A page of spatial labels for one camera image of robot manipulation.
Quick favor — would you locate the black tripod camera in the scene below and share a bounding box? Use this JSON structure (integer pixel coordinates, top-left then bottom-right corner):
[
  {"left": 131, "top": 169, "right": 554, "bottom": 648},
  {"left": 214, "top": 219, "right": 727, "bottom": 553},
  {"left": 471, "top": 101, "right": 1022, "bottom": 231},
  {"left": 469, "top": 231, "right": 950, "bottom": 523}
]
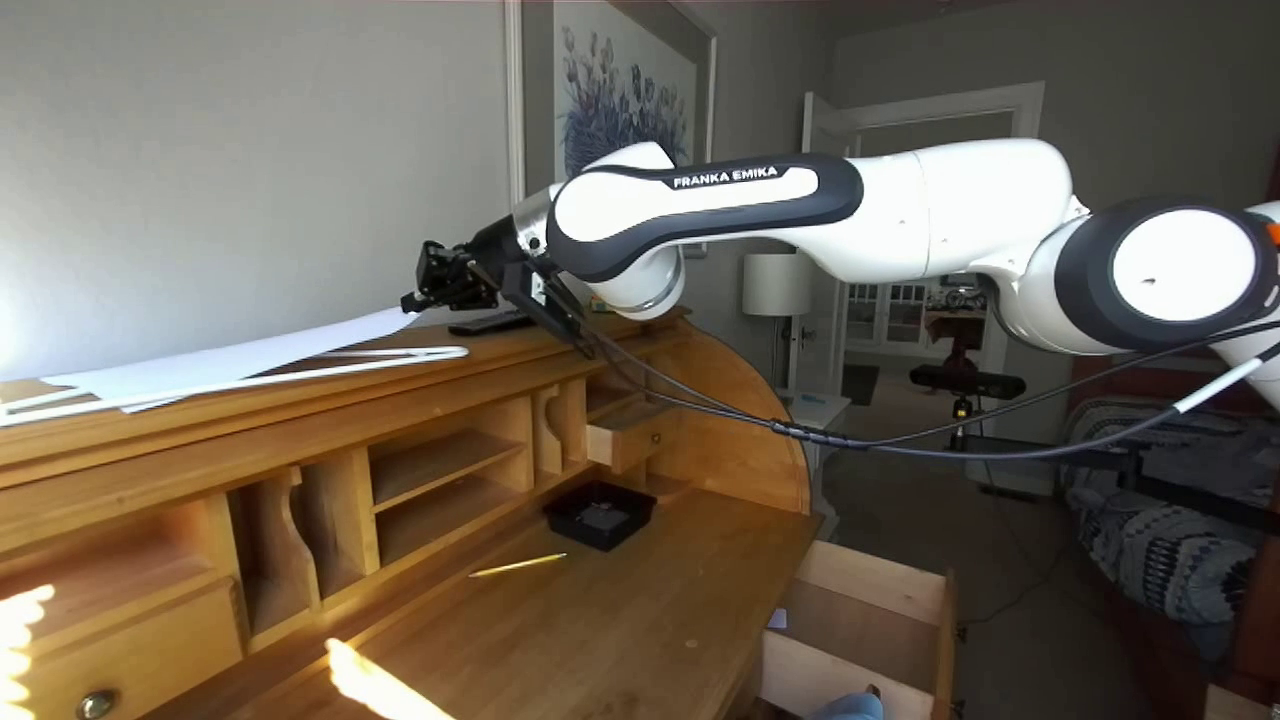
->
[{"left": 908, "top": 312, "right": 1033, "bottom": 458}]

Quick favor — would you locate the small inner desk drawer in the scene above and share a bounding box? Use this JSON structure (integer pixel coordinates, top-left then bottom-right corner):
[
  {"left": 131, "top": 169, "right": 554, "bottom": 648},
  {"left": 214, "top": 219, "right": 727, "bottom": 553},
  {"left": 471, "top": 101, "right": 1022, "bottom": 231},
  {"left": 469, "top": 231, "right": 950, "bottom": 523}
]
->
[{"left": 580, "top": 398, "right": 669, "bottom": 471}]

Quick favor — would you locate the white wire triangle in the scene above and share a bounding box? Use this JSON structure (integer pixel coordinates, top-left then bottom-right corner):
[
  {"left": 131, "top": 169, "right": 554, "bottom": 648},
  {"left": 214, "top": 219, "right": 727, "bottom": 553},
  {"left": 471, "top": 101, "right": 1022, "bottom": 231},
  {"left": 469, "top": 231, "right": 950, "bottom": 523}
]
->
[{"left": 252, "top": 340, "right": 475, "bottom": 398}]

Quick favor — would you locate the desk drawer with metal knob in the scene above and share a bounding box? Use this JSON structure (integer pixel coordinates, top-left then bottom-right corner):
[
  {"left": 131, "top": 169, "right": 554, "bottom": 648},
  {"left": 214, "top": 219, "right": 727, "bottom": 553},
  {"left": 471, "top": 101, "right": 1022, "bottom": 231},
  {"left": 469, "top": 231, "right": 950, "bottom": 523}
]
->
[{"left": 0, "top": 572, "right": 252, "bottom": 720}]

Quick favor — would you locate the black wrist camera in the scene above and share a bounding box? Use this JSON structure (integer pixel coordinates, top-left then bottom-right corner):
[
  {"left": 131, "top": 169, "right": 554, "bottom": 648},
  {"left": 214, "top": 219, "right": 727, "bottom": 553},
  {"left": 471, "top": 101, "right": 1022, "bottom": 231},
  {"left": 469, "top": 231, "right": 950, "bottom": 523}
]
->
[{"left": 514, "top": 264, "right": 593, "bottom": 355}]

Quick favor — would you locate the large open wooden drawer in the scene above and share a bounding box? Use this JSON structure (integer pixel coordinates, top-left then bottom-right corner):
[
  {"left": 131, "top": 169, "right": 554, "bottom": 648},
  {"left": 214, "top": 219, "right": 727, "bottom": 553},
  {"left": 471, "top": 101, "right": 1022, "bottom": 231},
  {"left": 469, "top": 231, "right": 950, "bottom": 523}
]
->
[{"left": 755, "top": 537, "right": 961, "bottom": 720}]

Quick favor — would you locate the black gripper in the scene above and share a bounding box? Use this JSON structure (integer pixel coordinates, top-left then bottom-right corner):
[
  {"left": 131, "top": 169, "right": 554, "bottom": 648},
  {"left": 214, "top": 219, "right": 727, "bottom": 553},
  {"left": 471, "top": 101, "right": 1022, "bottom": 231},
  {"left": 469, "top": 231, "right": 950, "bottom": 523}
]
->
[{"left": 400, "top": 217, "right": 537, "bottom": 315}]

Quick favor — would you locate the brown wooden bed frame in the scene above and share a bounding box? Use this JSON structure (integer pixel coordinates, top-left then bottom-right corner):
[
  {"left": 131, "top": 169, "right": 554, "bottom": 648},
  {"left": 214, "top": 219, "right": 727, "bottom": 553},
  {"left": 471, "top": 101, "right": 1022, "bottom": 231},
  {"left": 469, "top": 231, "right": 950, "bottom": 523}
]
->
[{"left": 1068, "top": 345, "right": 1280, "bottom": 720}]

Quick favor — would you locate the black metal bar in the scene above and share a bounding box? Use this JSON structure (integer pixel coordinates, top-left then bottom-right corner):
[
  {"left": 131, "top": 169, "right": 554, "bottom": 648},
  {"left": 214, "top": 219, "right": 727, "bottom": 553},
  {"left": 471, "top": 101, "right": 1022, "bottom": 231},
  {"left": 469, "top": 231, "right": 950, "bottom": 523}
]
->
[{"left": 986, "top": 445, "right": 1280, "bottom": 531}]

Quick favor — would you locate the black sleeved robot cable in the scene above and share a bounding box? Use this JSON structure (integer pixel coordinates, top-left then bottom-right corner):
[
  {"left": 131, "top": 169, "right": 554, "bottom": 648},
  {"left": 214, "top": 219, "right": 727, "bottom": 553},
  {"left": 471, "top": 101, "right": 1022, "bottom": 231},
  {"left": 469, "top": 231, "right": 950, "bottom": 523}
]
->
[{"left": 504, "top": 264, "right": 1280, "bottom": 469}]

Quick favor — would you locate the black plastic tray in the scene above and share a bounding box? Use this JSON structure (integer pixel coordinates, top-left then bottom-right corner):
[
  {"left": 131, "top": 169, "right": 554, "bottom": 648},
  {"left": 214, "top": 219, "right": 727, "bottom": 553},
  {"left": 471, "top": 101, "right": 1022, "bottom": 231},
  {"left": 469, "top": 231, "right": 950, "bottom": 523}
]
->
[{"left": 542, "top": 477, "right": 662, "bottom": 556}]

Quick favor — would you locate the light blue cloth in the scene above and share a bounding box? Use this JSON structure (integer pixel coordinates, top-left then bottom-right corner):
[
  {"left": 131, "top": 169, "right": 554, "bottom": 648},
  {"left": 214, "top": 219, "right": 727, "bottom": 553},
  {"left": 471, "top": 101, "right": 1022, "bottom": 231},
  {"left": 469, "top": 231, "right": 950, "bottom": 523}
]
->
[{"left": 811, "top": 681, "right": 894, "bottom": 720}]

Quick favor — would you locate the framed blue flower picture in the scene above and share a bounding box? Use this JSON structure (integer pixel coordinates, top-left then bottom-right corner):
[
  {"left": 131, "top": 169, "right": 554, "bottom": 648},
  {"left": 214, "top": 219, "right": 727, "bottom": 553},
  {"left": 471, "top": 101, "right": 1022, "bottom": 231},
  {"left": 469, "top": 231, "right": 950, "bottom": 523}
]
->
[{"left": 550, "top": 0, "right": 720, "bottom": 183}]

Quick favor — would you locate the wooden roll-top desk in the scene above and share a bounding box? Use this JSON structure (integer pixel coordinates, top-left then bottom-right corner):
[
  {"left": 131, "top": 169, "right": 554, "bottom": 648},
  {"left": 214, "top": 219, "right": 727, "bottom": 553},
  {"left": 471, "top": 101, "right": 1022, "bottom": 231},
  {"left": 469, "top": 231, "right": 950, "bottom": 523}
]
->
[{"left": 0, "top": 306, "right": 824, "bottom": 720}]

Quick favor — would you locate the white glass door cabinet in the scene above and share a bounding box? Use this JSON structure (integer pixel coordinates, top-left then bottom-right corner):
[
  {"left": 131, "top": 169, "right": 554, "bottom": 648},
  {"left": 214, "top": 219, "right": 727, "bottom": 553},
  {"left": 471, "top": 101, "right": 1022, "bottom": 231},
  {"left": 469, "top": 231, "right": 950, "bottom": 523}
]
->
[{"left": 846, "top": 277, "right": 955, "bottom": 359}]

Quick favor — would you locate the white paper sheet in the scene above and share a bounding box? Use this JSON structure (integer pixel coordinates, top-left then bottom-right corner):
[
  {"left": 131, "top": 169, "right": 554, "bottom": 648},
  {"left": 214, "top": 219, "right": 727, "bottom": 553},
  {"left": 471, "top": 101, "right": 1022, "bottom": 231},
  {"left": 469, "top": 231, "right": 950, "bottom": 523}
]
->
[{"left": 0, "top": 300, "right": 427, "bottom": 420}]

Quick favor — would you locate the yellow pencil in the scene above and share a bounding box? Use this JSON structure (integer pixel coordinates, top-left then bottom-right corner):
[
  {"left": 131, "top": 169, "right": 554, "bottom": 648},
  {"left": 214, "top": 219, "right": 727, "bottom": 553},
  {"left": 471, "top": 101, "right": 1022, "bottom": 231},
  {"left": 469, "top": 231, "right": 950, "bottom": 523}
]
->
[{"left": 471, "top": 550, "right": 573, "bottom": 586}]

